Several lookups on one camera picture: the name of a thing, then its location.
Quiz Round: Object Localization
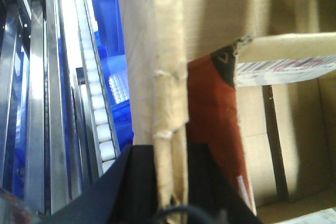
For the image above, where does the plain brown cardboard box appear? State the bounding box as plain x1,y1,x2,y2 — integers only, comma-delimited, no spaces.
119,0,188,210

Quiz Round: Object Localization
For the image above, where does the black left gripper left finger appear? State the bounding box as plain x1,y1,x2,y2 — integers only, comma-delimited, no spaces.
43,145,158,223

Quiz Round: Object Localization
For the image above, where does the stainless steel shelf rack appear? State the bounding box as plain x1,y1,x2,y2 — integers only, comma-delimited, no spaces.
1,0,100,217

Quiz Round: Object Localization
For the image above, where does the white barcode shipping label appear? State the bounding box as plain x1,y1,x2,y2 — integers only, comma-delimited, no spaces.
235,56,335,87

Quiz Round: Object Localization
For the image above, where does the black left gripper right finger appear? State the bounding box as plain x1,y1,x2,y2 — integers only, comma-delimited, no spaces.
187,143,261,223

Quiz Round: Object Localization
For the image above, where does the blue plastic bin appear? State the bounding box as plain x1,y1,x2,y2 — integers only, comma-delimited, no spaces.
92,0,134,150

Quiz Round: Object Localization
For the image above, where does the white roller conveyor track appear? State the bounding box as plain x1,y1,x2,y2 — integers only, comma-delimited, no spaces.
74,0,120,177

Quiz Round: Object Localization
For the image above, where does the black cable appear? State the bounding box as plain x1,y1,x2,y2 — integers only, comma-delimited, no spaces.
153,195,211,224

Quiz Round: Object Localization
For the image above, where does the cardboard box with red print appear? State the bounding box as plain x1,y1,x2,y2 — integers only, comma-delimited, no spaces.
183,0,335,223

